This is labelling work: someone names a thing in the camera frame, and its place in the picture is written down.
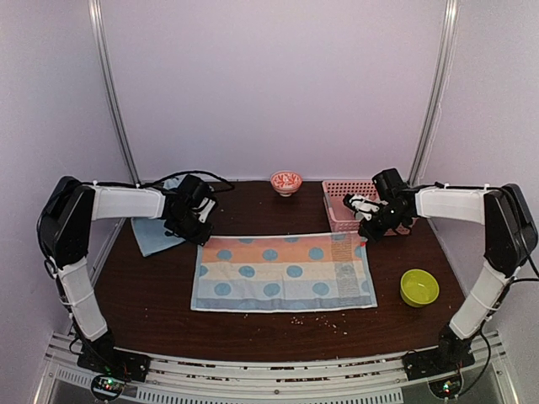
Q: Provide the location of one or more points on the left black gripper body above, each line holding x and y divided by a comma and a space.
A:
187, 229

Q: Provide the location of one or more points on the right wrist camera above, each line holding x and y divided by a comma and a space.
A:
362, 207

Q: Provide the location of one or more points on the aluminium frame post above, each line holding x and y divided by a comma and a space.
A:
97, 22
433, 110

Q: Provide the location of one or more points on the pink plastic basket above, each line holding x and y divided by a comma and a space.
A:
340, 217

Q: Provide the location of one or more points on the blue polka dot towel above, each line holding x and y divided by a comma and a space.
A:
279, 274

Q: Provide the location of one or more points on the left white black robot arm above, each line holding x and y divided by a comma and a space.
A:
63, 232

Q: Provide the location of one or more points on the right aluminium frame post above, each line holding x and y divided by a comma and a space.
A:
433, 110

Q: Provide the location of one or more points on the plain light blue towel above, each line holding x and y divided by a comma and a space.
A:
151, 238

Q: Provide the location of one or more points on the front aluminium rail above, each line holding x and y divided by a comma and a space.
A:
371, 379

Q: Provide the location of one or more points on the lime green bowl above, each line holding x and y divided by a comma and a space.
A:
418, 288

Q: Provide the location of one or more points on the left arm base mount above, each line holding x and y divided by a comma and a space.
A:
124, 365

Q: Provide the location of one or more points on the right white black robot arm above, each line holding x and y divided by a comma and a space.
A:
510, 236

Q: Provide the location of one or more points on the left aluminium frame post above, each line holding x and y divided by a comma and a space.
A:
97, 22

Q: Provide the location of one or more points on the orange patterned ceramic bowl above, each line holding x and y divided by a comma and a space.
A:
286, 183

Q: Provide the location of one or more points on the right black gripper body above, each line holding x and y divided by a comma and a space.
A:
390, 219

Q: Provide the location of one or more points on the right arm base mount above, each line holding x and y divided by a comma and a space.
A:
427, 363

